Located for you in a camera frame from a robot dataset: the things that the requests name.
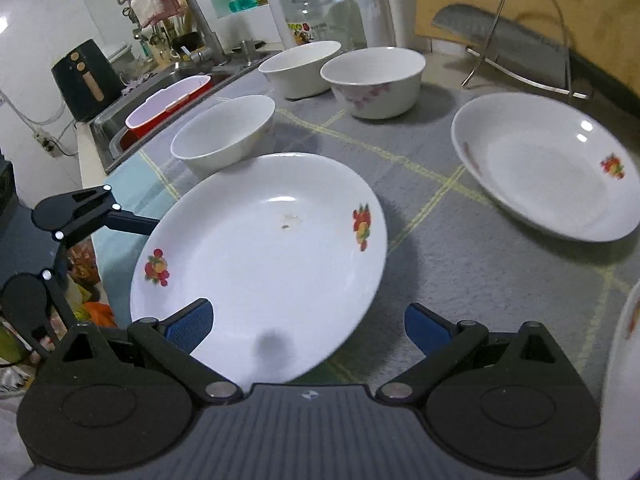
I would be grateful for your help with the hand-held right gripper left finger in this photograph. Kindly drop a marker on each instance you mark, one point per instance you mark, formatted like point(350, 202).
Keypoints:
point(192, 327)

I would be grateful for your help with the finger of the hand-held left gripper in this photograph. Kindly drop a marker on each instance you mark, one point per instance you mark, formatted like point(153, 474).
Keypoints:
point(56, 300)
point(130, 221)

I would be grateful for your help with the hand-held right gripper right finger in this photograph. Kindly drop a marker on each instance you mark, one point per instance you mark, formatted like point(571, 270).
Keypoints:
point(425, 330)

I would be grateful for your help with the white fruit-print plate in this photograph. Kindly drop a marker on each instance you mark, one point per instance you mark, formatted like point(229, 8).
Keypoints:
point(622, 385)
point(260, 270)
point(540, 180)

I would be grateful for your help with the plain white bowl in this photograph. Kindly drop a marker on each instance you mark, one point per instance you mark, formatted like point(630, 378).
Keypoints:
point(220, 135)
point(300, 77)

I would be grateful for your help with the white bowl pink floral print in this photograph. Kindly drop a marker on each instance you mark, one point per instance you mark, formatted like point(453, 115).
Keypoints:
point(380, 95)

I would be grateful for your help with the colourful plastic bag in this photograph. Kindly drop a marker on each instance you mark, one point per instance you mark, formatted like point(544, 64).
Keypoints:
point(92, 310)

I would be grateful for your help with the grey checked mat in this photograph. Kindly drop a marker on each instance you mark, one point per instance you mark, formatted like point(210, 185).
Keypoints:
point(450, 260)

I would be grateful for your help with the stainless steel sink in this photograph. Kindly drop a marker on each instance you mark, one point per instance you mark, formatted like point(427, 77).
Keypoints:
point(115, 125)

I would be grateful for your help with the white power strip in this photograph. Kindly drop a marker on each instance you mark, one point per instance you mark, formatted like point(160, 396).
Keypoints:
point(45, 141)

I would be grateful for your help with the red and white container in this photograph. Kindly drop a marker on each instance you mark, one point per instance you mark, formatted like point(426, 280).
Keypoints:
point(165, 105)

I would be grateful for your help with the black air fryer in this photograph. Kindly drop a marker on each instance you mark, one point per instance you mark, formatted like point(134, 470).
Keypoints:
point(85, 80)

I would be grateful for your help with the black utensil holder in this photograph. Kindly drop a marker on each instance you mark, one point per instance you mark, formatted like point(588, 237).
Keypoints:
point(186, 42)

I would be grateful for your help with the steel sink knob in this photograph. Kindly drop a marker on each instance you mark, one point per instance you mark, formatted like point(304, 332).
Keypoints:
point(248, 46)

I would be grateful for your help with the steel faucet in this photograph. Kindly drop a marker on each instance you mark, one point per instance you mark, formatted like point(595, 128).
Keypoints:
point(197, 15)

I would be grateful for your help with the pink dish cloth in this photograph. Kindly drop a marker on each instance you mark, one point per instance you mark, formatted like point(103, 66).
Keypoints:
point(150, 5)

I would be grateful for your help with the white pipe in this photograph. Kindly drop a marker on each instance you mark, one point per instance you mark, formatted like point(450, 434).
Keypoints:
point(277, 0)

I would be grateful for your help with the glass jar green lid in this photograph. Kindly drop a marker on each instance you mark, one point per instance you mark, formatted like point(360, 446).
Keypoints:
point(320, 15)

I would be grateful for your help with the white plastic roll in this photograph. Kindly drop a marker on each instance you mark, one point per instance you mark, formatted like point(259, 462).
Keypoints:
point(372, 5)

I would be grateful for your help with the wooden cutting board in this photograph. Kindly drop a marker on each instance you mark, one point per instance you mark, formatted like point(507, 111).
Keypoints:
point(475, 0)

